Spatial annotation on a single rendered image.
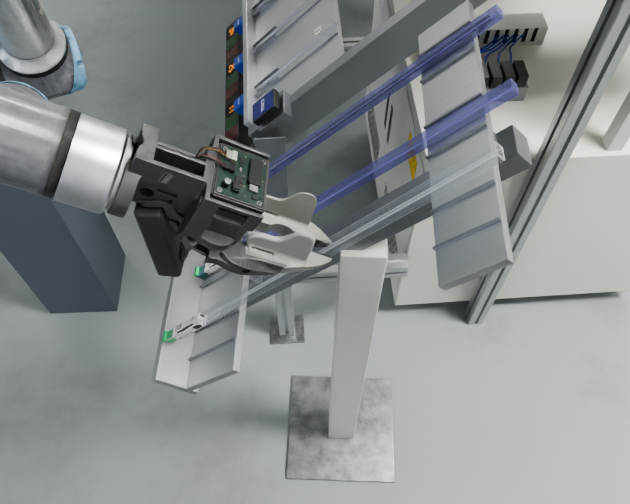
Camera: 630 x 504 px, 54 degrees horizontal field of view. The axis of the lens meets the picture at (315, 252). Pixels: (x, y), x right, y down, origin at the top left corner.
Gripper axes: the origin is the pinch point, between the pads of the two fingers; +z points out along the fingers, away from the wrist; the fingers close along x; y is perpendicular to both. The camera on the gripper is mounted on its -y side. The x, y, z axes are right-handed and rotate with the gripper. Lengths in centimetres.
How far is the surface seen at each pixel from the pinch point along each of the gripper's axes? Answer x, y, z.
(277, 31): 60, -22, 2
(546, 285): 46, -47, 91
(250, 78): 51, -27, 0
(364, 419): 13, -78, 56
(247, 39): 61, -27, -2
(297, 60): 49, -18, 4
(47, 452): 3, -115, -9
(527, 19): 78, -7, 51
